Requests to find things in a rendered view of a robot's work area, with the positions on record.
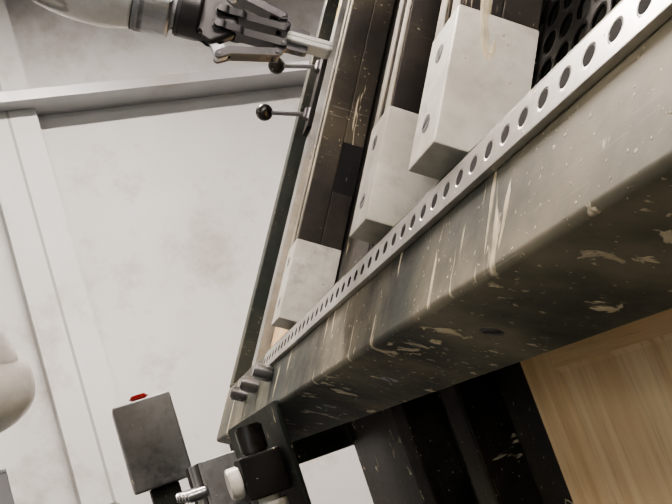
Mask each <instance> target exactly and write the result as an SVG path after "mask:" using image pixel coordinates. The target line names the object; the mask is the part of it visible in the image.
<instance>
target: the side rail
mask: <svg viewBox="0 0 672 504"><path fill-rule="evenodd" d="M338 4H339V0H325V2H324V6H323V10H322V14H321V18H320V22H319V26H318V30H317V34H316V38H319V39H323V40H326V41H330V38H331V34H332V29H333V25H334V21H335V17H336V13H337V9H338ZM317 60H321V58H320V57H316V56H312V55H311V58H310V62H309V64H315V65H316V61H317ZM316 77H317V73H316V72H315V71H314V69H308V70H307V74H306V79H305V83H304V87H303V91H302V95H301V99H300V103H299V107H298V111H297V112H304V110H305V108H306V107H309V106H310V102H311V97H312V93H313V89H314V85H315V81H316ZM305 122H306V121H304V120H303V116H296V119H295V123H294V127H293V131H292V135H291V139H290V143H289V147H288V151H287V155H286V159H285V164H284V168H283V172H282V176H281V180H280V184H279V188H278V192H277V196H276V200H275V204H274V208H273V212H272V216H271V220H270V224H269V228H268V232H267V236H266V240H265V245H264V249H263V253H262V257H261V261H260V265H259V269H258V273H257V277H256V281H255V285H254V289H253V293H252V297H251V301H250V305H249V309H248V313H247V317H246V321H245V325H244V330H243V334H242V338H241V342H240V346H239V350H238V354H237V358H236V362H235V366H234V370H233V374H232V378H231V382H230V386H229V387H230V388H231V387H232V386H233V385H234V384H235V383H236V382H237V381H238V380H239V379H240V378H241V377H242V376H243V375H244V374H245V373H246V372H247V371H248V370H249V369H250V368H251V367H252V362H253V358H254V354H255V350H256V346H257V342H258V337H259V333H260V329H261V325H262V321H263V317H264V312H265V308H266V304H267V300H268V296H269V292H270V287H271V283H272V279H273V275H274V271H275V267H276V262H277V258H278V254H279V250H280V246H281V242H282V237H283V233H284V229H285V225H286V221H287V217H288V213H289V208H290V204H291V200H292V196H293V192H294V188H295V183H296V179H297V175H298V171H299V167H300V163H301V158H302V154H303V150H304V146H305V142H306V138H307V136H304V135H303V130H304V126H305Z"/></svg>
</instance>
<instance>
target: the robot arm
mask: <svg viewBox="0 0 672 504"><path fill-rule="evenodd" d="M32 1H33V2H35V3H36V4H38V5H40V6H41V7H43V8H45V9H47V10H49V11H51V12H54V13H56V14H58V15H61V16H63V17H66V18H69V19H72V20H75V21H78V22H82V23H85V24H89V25H94V26H98V27H104V28H125V29H130V30H133V31H135V32H142V33H145V34H149V35H153V36H157V37H161V38H166V37H167V35H168V31H172V34H174V36H176V37H180V38H184V39H187V40H191V41H199V42H201V43H203V44H204V45H205V46H207V47H210V49H211V51H212V53H213V55H214V58H213V61H214V63H216V64H220V63H223V62H227V61H248V62H272V63H275V62H277V61H278V59H279V58H280V56H281V55H283V53H287V54H291V55H295V56H299V57H305V56H306V54H309V55H312V56H316V57H320V58H324V59H328V57H329V56H330V54H331V52H332V48H333V42H330V41H326V40H323V39H319V38H315V37H312V36H310V32H308V31H306V30H302V29H298V28H295V27H292V26H291V23H290V22H289V21H288V14H287V13H286V12H284V11H282V10H280V9H278V8H276V7H274V6H272V5H270V4H268V3H266V2H264V1H262V0H32ZM232 3H236V4H237V5H239V6H240V7H242V8H244V9H246V10H248V11H250V12H252V13H254V14H256V15H253V14H250V13H247V12H246V11H245V10H242V9H238V8H235V7H234V6H233V4H232ZM257 15H258V16H257ZM235 33H236V34H235ZM272 35H273V36H272ZM283 38H286V39H283ZM228 41H230V42H233V43H244V44H247V45H251V46H255V47H247V46H227V47H226V46H225V45H224V44H223V45H219V44H222V43H225V42H228ZM35 391H36V384H35V378H34V375H33V372H32V370H31V368H30V366H29V364H28V362H27V361H26V359H25V358H24V357H23V355H22V354H21V353H19V352H18V351H16V350H15V349H14V347H13V346H12V345H11V343H10V342H9V340H8V339H7V337H6V336H5V334H4V333H3V331H2V330H1V328H0V433H1V432H3V431H5V430H7V429H8V428H10V427H11V426H13V425H14V424H16V423H17V422H18V421H19V420H20V419H21V418H22V417H23V416H24V415H25V414H26V413H27V411H28V410H29V408H30V407H31V405H32V403H33V400H34V397H35Z"/></svg>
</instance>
